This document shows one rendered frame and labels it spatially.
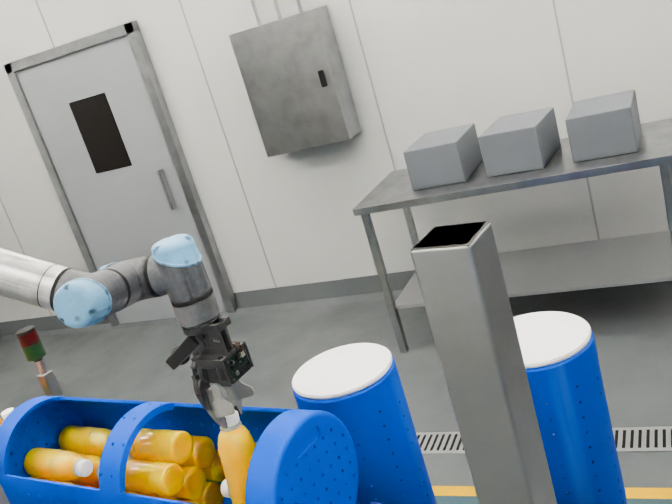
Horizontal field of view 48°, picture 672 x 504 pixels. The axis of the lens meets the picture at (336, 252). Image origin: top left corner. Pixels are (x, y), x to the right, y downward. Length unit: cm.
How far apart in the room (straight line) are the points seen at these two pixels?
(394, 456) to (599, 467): 51
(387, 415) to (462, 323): 129
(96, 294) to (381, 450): 102
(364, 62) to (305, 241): 134
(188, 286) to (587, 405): 104
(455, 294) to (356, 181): 435
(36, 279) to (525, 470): 82
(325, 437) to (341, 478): 10
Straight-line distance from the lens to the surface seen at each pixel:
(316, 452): 149
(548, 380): 184
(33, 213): 668
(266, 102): 488
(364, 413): 194
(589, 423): 195
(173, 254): 128
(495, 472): 79
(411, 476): 210
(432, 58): 467
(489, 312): 69
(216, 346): 134
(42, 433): 212
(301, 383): 203
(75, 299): 122
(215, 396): 139
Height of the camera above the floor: 192
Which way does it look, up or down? 17 degrees down
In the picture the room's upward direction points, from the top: 17 degrees counter-clockwise
